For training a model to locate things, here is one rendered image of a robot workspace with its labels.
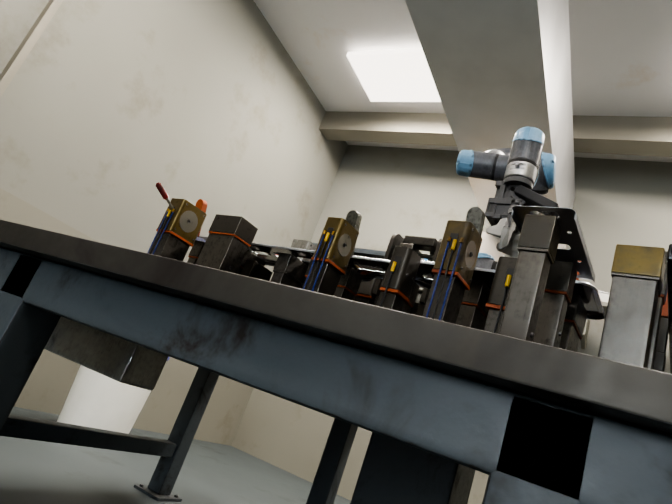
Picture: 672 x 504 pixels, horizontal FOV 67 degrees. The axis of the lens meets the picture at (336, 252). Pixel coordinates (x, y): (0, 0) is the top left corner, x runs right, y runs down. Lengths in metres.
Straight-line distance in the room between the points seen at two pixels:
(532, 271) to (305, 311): 0.42
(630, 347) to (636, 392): 0.56
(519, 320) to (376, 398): 0.34
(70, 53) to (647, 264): 3.22
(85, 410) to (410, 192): 3.62
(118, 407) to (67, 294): 2.35
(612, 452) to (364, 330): 0.24
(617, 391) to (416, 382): 0.18
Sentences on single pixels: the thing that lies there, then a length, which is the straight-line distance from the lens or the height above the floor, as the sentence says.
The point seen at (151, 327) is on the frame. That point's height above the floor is 0.61.
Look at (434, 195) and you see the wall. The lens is 5.28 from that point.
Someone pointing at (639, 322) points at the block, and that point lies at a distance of 1.06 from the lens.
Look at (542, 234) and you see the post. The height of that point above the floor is 0.95.
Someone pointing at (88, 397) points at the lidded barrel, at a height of 0.22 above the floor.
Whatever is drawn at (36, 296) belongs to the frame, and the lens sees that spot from 0.97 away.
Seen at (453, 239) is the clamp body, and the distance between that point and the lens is 1.09.
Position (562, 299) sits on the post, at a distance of 1.02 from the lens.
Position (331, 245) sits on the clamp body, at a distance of 1.28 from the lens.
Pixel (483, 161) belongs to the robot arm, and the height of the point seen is 1.35.
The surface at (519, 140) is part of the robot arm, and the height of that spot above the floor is 1.37.
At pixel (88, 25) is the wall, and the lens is 3.69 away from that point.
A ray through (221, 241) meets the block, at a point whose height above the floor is 0.94.
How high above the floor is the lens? 0.58
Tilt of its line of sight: 17 degrees up
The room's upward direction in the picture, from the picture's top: 20 degrees clockwise
